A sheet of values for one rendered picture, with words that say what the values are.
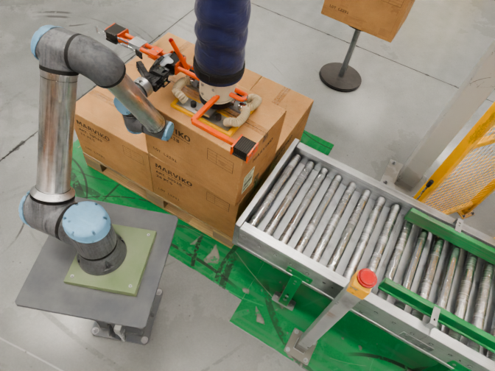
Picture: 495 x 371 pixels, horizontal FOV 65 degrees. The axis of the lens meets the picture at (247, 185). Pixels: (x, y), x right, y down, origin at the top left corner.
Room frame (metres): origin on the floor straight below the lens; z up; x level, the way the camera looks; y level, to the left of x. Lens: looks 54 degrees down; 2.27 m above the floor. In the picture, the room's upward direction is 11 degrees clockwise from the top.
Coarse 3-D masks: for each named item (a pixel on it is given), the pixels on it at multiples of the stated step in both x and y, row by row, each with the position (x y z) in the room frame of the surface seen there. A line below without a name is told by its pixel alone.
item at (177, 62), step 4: (168, 52) 1.50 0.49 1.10; (172, 52) 1.53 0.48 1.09; (172, 56) 1.50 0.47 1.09; (176, 56) 1.50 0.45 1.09; (184, 56) 1.51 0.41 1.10; (176, 60) 1.47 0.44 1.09; (168, 64) 1.43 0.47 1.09; (172, 64) 1.44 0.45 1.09; (176, 64) 1.43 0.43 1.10; (180, 64) 1.46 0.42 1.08; (168, 68) 1.43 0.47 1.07; (172, 68) 1.43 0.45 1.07; (176, 68) 1.43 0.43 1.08; (172, 72) 1.42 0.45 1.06; (176, 72) 1.43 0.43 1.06
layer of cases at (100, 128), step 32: (128, 64) 2.02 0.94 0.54; (96, 96) 1.67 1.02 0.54; (288, 96) 2.02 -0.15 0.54; (96, 128) 1.45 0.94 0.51; (288, 128) 1.73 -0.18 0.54; (128, 160) 1.38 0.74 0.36; (160, 160) 1.29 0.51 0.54; (160, 192) 1.30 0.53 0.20; (192, 192) 1.21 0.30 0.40; (256, 192) 1.34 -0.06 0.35; (224, 224) 1.13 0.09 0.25
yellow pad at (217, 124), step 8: (176, 104) 1.32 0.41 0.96; (184, 104) 1.33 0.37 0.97; (192, 104) 1.31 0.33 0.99; (184, 112) 1.28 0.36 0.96; (192, 112) 1.28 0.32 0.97; (216, 112) 1.31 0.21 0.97; (200, 120) 1.25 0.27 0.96; (208, 120) 1.25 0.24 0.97; (216, 120) 1.26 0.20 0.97; (216, 128) 1.22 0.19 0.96; (224, 128) 1.22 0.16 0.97; (232, 128) 1.24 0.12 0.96
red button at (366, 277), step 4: (360, 272) 0.61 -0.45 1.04; (364, 272) 0.61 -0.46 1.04; (368, 272) 0.61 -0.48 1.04; (372, 272) 0.61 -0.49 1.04; (360, 276) 0.59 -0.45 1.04; (364, 276) 0.59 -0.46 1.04; (368, 276) 0.60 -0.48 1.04; (372, 276) 0.60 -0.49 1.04; (360, 280) 0.58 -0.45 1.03; (364, 280) 0.58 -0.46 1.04; (368, 280) 0.58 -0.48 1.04; (372, 280) 0.58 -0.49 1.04; (376, 280) 0.59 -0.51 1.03; (360, 284) 0.57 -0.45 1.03; (364, 284) 0.57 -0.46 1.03; (368, 284) 0.57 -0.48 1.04; (372, 284) 0.57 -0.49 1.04; (368, 288) 0.56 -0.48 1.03
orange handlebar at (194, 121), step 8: (120, 40) 1.56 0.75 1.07; (128, 40) 1.56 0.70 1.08; (152, 48) 1.53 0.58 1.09; (160, 48) 1.54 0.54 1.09; (152, 56) 1.49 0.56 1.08; (160, 56) 1.49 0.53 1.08; (184, 72) 1.42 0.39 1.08; (216, 96) 1.29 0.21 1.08; (232, 96) 1.32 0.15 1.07; (240, 96) 1.32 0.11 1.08; (208, 104) 1.24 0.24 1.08; (200, 112) 1.18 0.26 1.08; (192, 120) 1.12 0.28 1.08; (200, 128) 1.10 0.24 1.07; (208, 128) 1.10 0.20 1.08; (216, 136) 1.07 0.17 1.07; (224, 136) 1.07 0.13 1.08
